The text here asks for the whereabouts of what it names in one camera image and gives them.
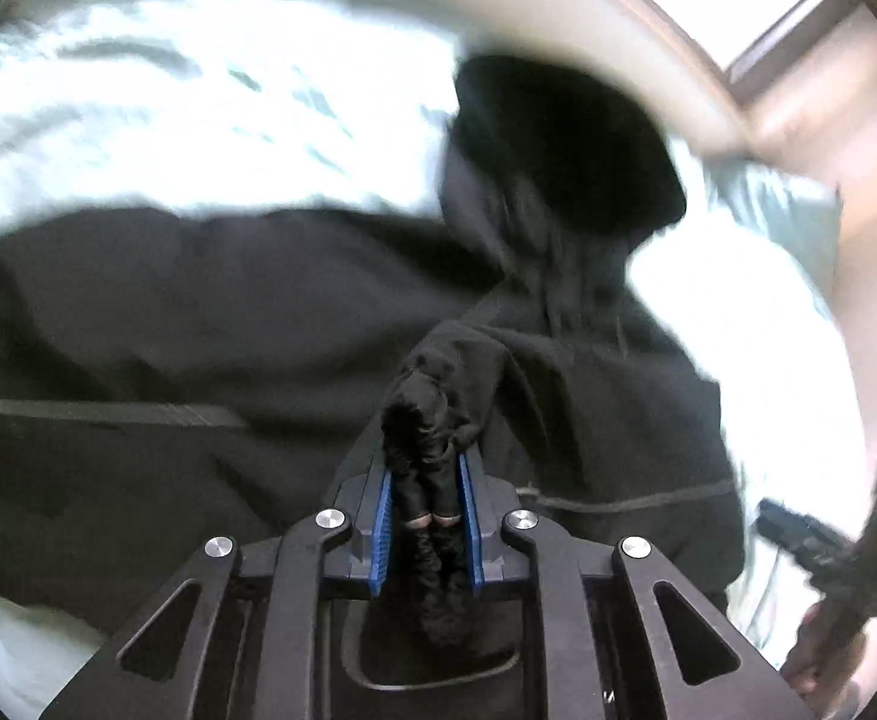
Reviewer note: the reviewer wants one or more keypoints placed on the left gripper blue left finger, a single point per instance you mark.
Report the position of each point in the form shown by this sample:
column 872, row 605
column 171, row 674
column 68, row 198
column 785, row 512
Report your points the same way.
column 358, row 566

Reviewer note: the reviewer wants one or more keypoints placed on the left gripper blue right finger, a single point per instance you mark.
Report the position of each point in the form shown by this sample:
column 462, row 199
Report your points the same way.
column 487, row 500

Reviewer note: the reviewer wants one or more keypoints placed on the black hooded jacket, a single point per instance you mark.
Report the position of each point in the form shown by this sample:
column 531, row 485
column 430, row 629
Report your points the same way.
column 165, row 380

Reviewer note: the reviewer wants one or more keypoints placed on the person's right hand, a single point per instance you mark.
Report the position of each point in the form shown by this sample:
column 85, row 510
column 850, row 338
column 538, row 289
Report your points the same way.
column 820, row 679

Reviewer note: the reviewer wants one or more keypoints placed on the light green duvet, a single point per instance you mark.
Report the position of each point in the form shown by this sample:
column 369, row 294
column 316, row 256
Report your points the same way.
column 811, row 465

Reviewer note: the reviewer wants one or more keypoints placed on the light green pillow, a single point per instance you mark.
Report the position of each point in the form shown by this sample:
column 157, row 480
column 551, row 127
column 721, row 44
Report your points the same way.
column 797, row 213

